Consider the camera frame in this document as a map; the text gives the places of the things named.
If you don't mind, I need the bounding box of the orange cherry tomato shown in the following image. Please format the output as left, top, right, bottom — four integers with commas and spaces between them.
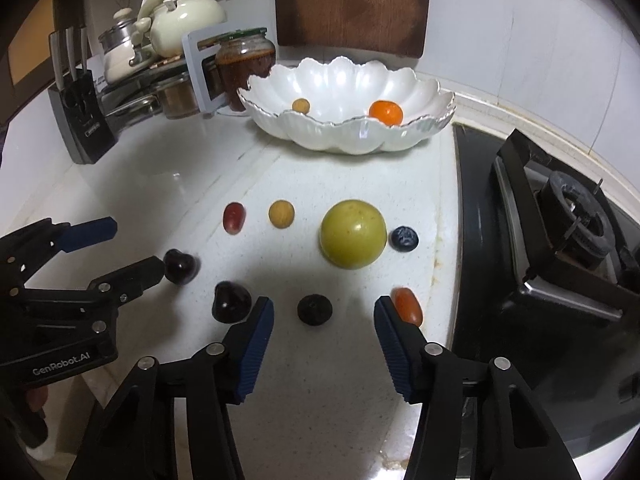
391, 287, 424, 327

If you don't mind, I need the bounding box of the cream teapot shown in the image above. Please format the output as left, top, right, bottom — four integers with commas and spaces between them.
135, 0, 228, 57

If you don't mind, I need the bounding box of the steel handled knife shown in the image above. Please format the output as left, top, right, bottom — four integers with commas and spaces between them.
75, 25, 89, 78
62, 27, 77, 81
49, 31, 65, 88

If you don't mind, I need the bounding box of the wooden cutting board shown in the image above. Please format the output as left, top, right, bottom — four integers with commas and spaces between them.
275, 0, 432, 58

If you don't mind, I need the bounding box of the red grape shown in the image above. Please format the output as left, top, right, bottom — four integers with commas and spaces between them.
222, 202, 246, 234

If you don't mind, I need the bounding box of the orange tangerine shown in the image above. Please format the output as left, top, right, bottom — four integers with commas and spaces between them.
368, 100, 405, 126

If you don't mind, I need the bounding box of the black pan support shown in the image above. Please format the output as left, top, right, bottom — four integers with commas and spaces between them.
492, 129, 640, 322

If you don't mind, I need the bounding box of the large tan longan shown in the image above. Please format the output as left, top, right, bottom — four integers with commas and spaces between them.
268, 200, 295, 229

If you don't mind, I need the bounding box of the black stove burner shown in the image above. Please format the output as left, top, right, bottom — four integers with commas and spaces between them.
537, 170, 618, 267

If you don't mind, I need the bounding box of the steel pan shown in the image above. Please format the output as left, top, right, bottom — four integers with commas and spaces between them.
100, 82, 162, 122

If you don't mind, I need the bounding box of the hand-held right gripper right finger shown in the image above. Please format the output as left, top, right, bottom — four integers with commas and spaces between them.
374, 295, 586, 480

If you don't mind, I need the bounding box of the white rack frame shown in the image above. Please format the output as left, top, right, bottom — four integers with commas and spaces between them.
181, 24, 251, 113

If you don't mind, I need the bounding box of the blueberry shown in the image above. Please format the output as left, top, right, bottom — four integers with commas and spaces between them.
390, 226, 420, 252

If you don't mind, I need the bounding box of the black knife block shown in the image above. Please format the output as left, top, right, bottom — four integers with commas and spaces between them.
48, 72, 118, 165

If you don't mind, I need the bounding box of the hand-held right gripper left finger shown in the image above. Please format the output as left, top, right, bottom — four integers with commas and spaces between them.
65, 296, 276, 480

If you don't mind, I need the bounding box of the person's left hand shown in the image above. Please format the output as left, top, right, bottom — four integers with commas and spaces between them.
25, 385, 54, 419

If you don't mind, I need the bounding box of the green apple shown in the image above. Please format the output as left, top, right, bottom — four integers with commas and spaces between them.
320, 199, 388, 268

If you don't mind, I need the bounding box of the black round fruit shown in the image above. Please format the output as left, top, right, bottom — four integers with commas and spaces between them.
297, 293, 333, 327

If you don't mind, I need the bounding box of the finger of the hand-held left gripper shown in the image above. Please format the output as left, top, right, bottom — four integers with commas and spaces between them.
0, 217, 119, 292
85, 256, 166, 311

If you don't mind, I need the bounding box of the glass jar of red sauce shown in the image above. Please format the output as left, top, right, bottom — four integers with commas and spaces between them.
215, 27, 277, 113

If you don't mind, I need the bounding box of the black gas stove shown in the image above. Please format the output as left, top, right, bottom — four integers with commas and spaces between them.
450, 124, 640, 461

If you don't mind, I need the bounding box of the white scalloped bowl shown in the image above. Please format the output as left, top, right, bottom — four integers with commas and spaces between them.
236, 56, 456, 153

